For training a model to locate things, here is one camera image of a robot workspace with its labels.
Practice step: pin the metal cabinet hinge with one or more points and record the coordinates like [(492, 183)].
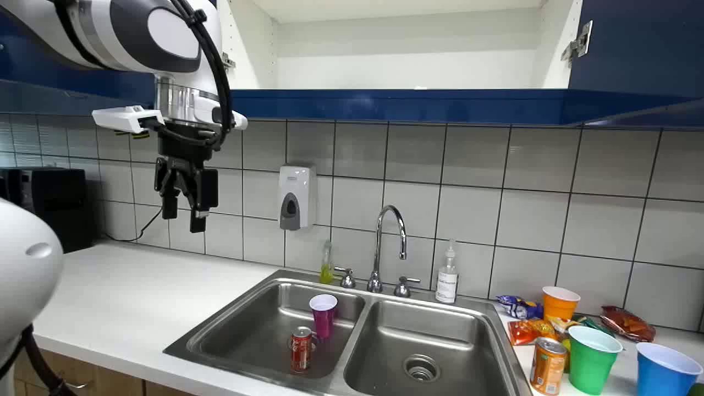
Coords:
[(579, 42)]

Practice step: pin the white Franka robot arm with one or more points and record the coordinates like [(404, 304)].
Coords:
[(110, 29)]

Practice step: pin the stainless steel double sink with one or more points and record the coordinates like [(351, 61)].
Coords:
[(250, 336)]

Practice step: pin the orange soda can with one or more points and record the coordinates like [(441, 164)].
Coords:
[(548, 366)]

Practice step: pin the blue plastic cup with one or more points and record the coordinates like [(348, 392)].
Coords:
[(662, 375)]

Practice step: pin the blue snack bag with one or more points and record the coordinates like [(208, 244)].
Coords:
[(518, 306)]

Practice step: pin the blue cabinet door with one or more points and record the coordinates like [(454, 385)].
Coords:
[(646, 45)]

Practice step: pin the chrome gooseneck faucet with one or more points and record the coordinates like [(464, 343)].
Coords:
[(380, 248)]

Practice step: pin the red-brown snack bag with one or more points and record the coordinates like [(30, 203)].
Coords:
[(627, 322)]

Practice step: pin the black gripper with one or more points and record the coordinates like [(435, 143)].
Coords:
[(187, 146)]

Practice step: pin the black countertop appliance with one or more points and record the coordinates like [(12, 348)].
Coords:
[(51, 205)]

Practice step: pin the orange snack bag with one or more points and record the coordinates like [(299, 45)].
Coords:
[(528, 330)]

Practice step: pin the open blue wall cabinet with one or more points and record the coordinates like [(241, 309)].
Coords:
[(410, 67)]

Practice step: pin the clear pump soap bottle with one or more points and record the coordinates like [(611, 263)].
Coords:
[(447, 282)]

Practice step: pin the orange plastic cup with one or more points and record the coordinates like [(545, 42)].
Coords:
[(559, 304)]

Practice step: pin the white wall soap dispenser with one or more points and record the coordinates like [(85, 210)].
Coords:
[(296, 194)]

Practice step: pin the green snack bag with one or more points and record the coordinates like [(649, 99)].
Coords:
[(590, 322)]

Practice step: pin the purple plastic cup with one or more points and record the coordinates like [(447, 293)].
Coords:
[(324, 314)]

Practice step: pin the wooden base cabinet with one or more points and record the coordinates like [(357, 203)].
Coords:
[(95, 380)]

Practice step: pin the red Coca Cola can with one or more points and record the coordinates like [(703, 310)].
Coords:
[(303, 350)]

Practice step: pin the green dish soap bottle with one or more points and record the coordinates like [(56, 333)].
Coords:
[(326, 270)]

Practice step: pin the green plastic cup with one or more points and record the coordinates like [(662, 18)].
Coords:
[(590, 363)]

